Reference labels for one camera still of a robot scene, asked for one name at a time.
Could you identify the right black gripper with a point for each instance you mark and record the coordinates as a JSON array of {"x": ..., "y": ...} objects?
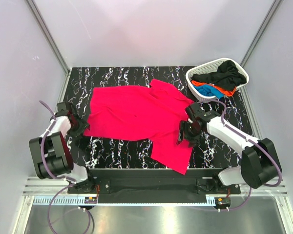
[{"x": 193, "y": 141}]

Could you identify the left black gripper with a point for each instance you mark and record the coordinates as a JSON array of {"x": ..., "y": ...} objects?
[{"x": 82, "y": 126}]

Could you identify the pink red t shirt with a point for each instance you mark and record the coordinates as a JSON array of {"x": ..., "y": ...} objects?
[{"x": 136, "y": 112}]

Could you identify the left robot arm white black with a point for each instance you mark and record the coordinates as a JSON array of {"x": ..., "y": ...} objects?
[{"x": 51, "y": 156}]

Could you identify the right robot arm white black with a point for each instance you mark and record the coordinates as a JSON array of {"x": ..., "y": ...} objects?
[{"x": 259, "y": 166}]

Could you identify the blue t shirt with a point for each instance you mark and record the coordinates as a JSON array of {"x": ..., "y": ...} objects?
[{"x": 209, "y": 91}]

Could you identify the orange t shirt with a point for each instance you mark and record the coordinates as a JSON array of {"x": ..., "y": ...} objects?
[{"x": 224, "y": 91}]

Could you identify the black t shirt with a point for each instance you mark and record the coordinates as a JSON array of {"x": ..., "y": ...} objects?
[{"x": 226, "y": 77}]

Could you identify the white plastic laundry basket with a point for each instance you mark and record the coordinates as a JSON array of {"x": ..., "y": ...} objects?
[{"x": 211, "y": 67}]

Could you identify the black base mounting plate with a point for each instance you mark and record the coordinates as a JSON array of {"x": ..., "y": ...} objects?
[{"x": 152, "y": 197}]

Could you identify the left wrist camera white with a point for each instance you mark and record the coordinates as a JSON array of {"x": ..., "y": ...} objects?
[{"x": 63, "y": 108}]

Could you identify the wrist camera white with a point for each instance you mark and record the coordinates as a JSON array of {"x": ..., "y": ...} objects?
[
  {"x": 196, "y": 113},
  {"x": 63, "y": 108}
]

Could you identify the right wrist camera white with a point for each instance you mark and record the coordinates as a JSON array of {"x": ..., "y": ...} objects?
[{"x": 196, "y": 113}]

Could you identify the aluminium frame rail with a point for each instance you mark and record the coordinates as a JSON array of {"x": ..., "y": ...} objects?
[{"x": 36, "y": 186}]

